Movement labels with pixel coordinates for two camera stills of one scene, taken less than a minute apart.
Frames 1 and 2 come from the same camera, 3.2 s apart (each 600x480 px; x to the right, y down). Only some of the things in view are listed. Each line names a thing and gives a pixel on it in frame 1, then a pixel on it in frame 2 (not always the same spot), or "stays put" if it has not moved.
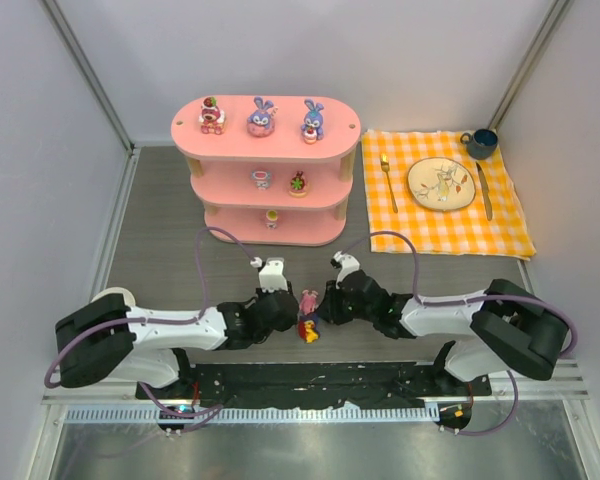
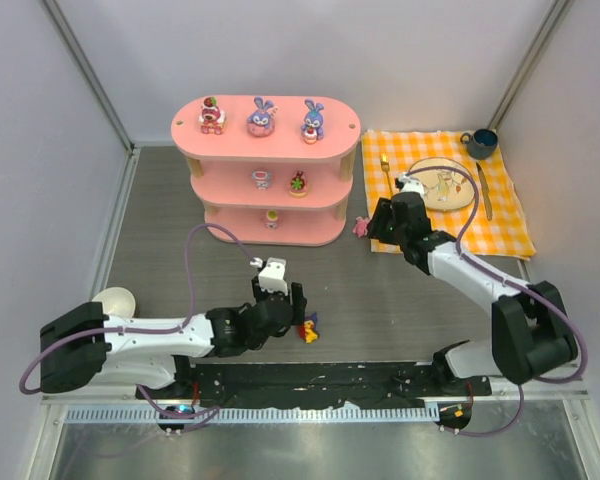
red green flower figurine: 298,184 stays put
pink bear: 211,118 stays put
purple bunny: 260,122 stays put
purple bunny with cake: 312,129 stays put
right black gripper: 328,307 to 385,222
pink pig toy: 308,302 to 361,225
